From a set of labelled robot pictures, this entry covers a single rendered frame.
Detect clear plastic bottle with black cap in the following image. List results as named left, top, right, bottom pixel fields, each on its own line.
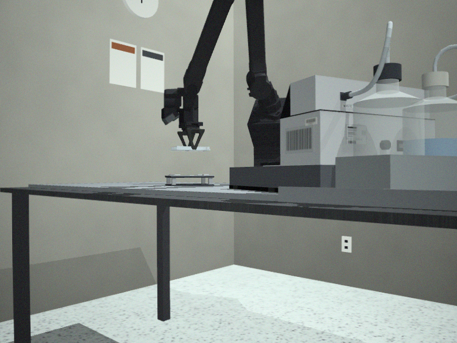
left=353, top=63, right=425, bottom=156

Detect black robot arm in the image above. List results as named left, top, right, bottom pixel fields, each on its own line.
left=161, top=0, right=285, bottom=125

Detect white flexible hose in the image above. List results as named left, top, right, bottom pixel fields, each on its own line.
left=433, top=45, right=457, bottom=99

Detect white bottle with cap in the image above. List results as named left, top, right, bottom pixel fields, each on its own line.
left=422, top=71, right=457, bottom=156

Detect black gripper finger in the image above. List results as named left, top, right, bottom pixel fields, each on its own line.
left=177, top=132, right=195, bottom=146
left=186, top=128, right=205, bottom=149

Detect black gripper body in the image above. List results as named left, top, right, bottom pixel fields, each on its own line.
left=179, top=108, right=203, bottom=132

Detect white well plate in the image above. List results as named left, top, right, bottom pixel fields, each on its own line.
left=171, top=146, right=211, bottom=152

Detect grey flexible hose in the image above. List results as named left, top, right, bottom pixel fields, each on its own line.
left=349, top=21, right=393, bottom=97

